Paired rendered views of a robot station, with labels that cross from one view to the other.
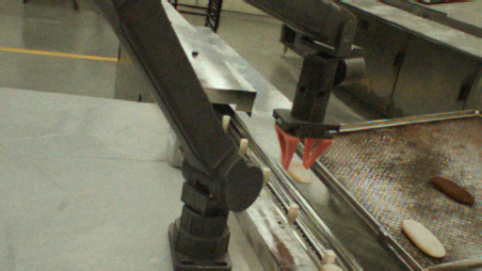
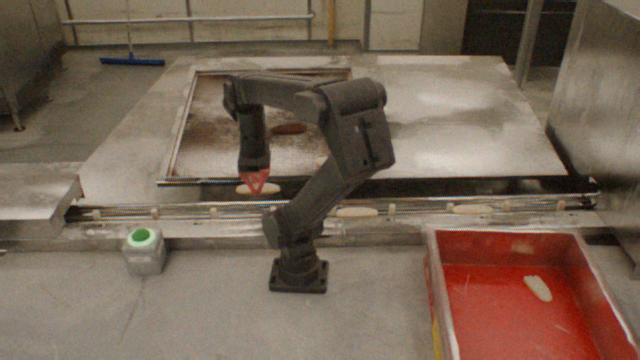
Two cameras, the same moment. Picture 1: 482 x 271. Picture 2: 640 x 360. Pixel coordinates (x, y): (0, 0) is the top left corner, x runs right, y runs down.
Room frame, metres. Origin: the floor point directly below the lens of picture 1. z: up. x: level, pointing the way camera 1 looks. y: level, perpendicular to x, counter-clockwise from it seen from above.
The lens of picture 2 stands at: (0.44, 0.73, 1.58)
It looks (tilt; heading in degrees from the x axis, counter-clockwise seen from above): 34 degrees down; 290
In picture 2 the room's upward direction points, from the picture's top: straight up
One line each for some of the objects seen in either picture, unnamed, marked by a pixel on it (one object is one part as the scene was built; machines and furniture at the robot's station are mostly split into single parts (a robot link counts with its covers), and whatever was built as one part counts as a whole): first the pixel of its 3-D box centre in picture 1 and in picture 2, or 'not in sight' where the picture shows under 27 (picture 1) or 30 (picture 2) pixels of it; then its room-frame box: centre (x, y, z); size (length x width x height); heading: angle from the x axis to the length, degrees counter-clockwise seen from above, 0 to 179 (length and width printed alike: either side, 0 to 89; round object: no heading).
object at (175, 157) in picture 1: (186, 151); (146, 256); (1.07, 0.10, 0.84); 0.08 x 0.08 x 0.11; 22
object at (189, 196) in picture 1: (217, 181); (290, 230); (0.76, 0.02, 0.94); 0.09 x 0.05 x 0.10; 139
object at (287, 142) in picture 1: (297, 144); (255, 173); (0.90, -0.10, 0.97); 0.07 x 0.07 x 0.09; 22
